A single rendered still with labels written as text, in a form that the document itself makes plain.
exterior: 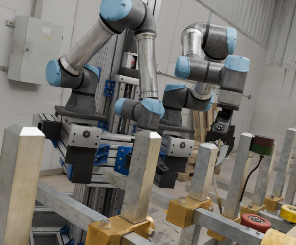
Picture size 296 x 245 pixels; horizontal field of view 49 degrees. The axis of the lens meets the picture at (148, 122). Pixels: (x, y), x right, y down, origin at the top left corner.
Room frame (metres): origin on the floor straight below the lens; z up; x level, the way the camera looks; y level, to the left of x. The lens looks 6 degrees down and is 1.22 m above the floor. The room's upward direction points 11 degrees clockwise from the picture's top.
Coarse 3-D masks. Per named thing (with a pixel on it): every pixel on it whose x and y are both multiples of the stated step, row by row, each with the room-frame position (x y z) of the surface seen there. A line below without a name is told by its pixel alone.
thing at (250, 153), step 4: (260, 136) 0.95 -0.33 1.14; (264, 136) 0.97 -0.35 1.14; (256, 144) 0.94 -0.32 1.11; (252, 152) 0.96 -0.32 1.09; (248, 156) 0.96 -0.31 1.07; (252, 156) 0.98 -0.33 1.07; (260, 156) 0.95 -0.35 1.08; (260, 160) 0.95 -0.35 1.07; (256, 168) 0.96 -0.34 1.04; (252, 172) 0.97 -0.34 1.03; (248, 176) 0.97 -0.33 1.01; (244, 188) 0.97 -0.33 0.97; (240, 200) 0.98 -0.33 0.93
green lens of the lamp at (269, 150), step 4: (252, 144) 0.96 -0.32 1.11; (252, 148) 0.95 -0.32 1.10; (256, 148) 0.94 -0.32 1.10; (260, 148) 0.93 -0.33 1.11; (264, 148) 0.93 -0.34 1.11; (268, 148) 0.93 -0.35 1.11; (272, 148) 0.94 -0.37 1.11; (256, 152) 0.94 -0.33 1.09; (260, 152) 0.93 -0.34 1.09; (264, 152) 0.93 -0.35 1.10; (268, 152) 0.93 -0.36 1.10
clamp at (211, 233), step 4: (224, 216) 0.98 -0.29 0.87; (232, 220) 0.95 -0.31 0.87; (236, 220) 0.97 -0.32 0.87; (240, 220) 1.01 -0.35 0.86; (208, 232) 0.93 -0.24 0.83; (212, 232) 0.92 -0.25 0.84; (212, 236) 0.92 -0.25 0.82; (216, 236) 0.91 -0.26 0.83; (220, 236) 0.90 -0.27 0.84; (220, 240) 0.90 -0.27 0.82
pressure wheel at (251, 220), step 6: (246, 216) 0.91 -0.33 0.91; (252, 216) 0.92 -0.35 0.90; (258, 216) 0.93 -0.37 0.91; (240, 222) 0.91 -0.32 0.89; (246, 222) 0.88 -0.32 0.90; (252, 222) 0.87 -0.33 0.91; (258, 222) 0.88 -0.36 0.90; (264, 222) 0.89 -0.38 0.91; (252, 228) 0.87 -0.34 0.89; (258, 228) 0.86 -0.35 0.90; (264, 228) 0.86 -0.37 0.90
